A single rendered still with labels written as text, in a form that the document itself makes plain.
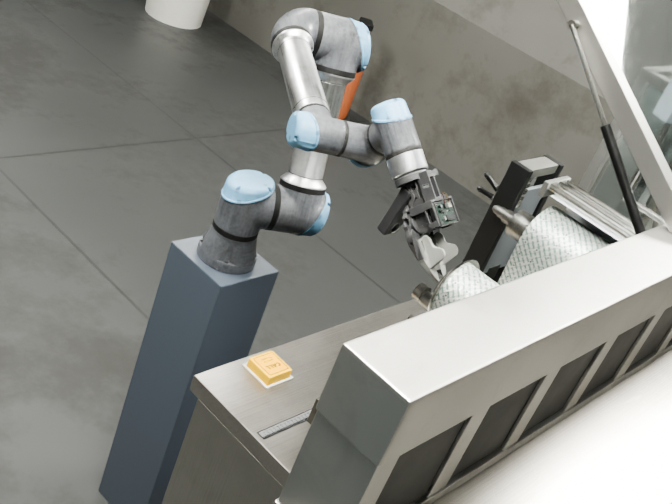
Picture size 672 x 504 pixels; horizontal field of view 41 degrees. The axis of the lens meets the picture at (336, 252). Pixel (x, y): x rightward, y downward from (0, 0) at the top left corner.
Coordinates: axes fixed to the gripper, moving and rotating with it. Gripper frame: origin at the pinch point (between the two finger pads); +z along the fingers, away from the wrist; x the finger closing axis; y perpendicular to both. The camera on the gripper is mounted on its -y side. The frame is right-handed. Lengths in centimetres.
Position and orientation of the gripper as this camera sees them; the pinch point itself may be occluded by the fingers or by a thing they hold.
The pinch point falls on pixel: (435, 275)
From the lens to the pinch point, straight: 180.0
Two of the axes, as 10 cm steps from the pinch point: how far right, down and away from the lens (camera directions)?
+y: 6.9, -2.7, -6.7
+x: 6.5, -1.7, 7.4
